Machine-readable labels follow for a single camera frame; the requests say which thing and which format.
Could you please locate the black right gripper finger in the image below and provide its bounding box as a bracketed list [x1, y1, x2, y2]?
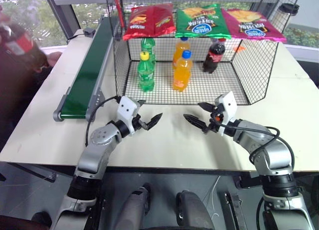
[197, 102, 215, 113]
[183, 113, 209, 131]

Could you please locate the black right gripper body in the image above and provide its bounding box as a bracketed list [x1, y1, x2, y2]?
[202, 104, 223, 134]

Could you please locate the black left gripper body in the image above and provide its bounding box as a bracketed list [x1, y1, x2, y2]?
[130, 114, 151, 136]

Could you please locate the cola bottle red label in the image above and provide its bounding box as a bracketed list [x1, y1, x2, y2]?
[0, 22, 51, 69]

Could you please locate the green conveyor belt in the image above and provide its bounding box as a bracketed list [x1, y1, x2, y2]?
[52, 14, 118, 123]

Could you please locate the red metal pole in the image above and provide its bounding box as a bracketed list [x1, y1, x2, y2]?
[112, 0, 126, 29]

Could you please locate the person's bare hand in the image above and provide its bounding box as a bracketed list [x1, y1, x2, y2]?
[33, 51, 63, 73]

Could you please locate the green soda bottle yellow cap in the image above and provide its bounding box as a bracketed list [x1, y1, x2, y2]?
[137, 51, 156, 92]

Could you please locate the orange soda bottle blue cap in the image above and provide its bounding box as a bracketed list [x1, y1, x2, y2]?
[172, 50, 193, 92]
[171, 36, 192, 71]

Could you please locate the cola bottle red cap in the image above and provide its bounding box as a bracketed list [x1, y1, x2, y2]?
[202, 37, 227, 74]

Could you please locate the red chips bag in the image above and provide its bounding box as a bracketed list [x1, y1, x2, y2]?
[122, 2, 176, 41]

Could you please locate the dark grey rounded shape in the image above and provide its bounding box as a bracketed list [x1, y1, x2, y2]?
[116, 182, 153, 230]

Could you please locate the green chips bag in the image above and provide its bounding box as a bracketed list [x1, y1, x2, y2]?
[174, 3, 232, 40]

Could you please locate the black power adapter box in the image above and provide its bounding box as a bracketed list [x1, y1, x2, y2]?
[82, 27, 97, 37]

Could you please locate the black rounded shape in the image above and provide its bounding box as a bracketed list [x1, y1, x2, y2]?
[175, 190, 215, 230]

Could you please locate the pink chips bag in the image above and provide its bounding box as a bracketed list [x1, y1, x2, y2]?
[221, 8, 288, 43]

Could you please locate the paper cup black lid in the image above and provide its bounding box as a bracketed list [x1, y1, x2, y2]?
[270, 2, 300, 34]

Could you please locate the person in dark clothes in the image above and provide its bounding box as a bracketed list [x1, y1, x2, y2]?
[0, 2, 55, 151]

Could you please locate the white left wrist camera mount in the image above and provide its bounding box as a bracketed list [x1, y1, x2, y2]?
[117, 95, 142, 137]

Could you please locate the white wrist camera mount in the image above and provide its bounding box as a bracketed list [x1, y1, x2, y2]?
[117, 95, 142, 137]
[213, 90, 237, 137]

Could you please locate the black wire mesh shelf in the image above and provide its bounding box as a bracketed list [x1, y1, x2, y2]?
[104, 0, 304, 106]

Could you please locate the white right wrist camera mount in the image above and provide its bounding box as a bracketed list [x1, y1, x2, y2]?
[213, 90, 237, 137]

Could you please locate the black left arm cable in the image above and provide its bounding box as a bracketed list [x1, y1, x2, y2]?
[85, 95, 122, 148]

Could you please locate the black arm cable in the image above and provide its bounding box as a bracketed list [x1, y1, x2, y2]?
[85, 95, 122, 148]
[216, 122, 296, 171]

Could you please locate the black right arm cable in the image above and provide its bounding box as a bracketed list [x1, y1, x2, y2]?
[216, 122, 296, 171]

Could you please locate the thin white cable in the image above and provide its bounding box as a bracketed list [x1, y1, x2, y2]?
[210, 175, 223, 221]

